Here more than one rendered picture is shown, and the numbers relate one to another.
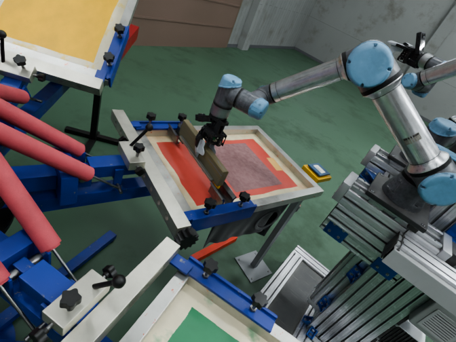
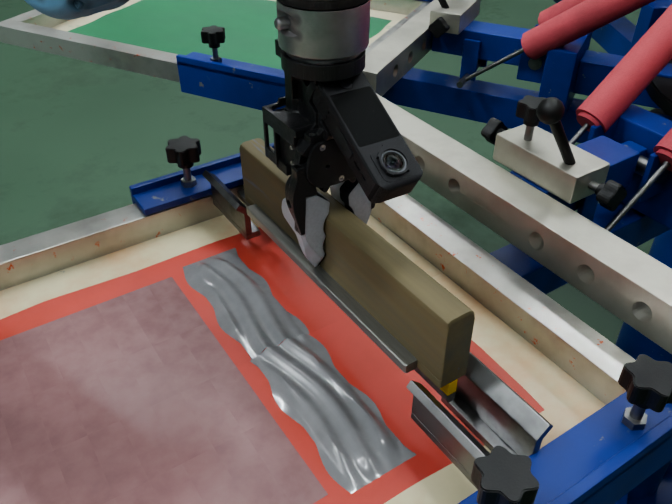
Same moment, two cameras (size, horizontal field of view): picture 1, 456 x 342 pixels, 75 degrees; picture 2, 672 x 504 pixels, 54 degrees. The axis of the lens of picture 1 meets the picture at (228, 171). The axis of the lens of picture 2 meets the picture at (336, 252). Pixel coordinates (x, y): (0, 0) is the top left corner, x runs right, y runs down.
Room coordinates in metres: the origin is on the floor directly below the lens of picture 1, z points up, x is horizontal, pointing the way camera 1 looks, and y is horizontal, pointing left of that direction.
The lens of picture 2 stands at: (1.56, 0.26, 1.45)
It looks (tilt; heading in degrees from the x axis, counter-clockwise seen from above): 38 degrees down; 194
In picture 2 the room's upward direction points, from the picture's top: straight up
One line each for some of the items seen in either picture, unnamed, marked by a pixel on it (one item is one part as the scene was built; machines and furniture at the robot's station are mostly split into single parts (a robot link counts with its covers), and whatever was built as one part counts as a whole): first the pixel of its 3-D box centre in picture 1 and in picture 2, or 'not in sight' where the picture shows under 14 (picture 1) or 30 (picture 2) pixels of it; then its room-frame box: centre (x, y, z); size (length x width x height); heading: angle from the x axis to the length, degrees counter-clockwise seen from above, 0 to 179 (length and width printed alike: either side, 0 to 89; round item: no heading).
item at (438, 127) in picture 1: (438, 134); not in sight; (1.48, -0.83, 1.42); 0.13 x 0.12 x 0.14; 131
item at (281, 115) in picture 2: (214, 129); (319, 113); (1.04, 0.12, 1.19); 0.09 x 0.08 x 0.12; 47
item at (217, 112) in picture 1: (220, 110); (320, 26); (1.04, 0.12, 1.27); 0.08 x 0.08 x 0.05
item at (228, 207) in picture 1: (221, 214); (246, 183); (0.84, -0.04, 0.98); 0.30 x 0.05 x 0.07; 137
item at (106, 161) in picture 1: (113, 165); (572, 178); (0.79, 0.38, 1.02); 0.17 x 0.06 x 0.05; 137
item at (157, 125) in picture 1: (163, 129); (561, 486); (1.22, 0.36, 0.98); 0.30 x 0.05 x 0.07; 137
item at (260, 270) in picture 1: (281, 224); not in sight; (1.54, -0.47, 0.48); 0.22 x 0.22 x 0.96; 47
